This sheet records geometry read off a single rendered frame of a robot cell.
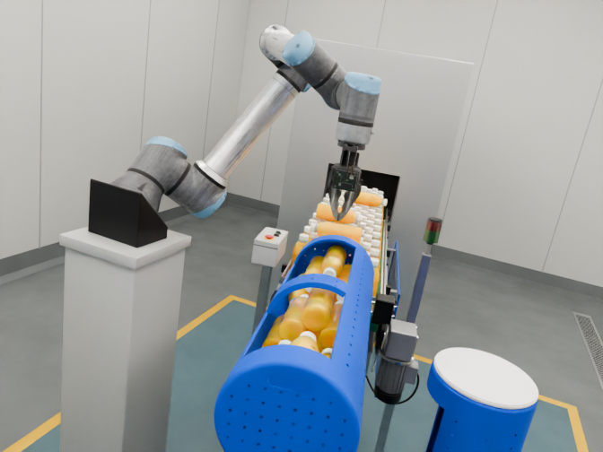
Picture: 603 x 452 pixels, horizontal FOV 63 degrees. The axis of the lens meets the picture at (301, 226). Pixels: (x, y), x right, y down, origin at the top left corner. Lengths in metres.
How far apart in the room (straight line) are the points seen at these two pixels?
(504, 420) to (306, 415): 0.61
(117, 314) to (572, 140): 4.95
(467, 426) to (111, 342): 1.18
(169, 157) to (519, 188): 4.56
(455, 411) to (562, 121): 4.68
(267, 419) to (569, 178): 5.17
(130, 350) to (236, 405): 0.90
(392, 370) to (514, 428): 0.74
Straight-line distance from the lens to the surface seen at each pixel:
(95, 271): 1.83
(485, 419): 1.42
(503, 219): 5.91
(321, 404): 0.97
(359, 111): 1.24
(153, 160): 1.84
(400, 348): 2.04
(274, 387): 0.97
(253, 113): 1.87
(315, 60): 1.31
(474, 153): 5.82
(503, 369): 1.57
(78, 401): 2.13
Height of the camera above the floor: 1.72
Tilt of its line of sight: 16 degrees down
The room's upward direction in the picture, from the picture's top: 9 degrees clockwise
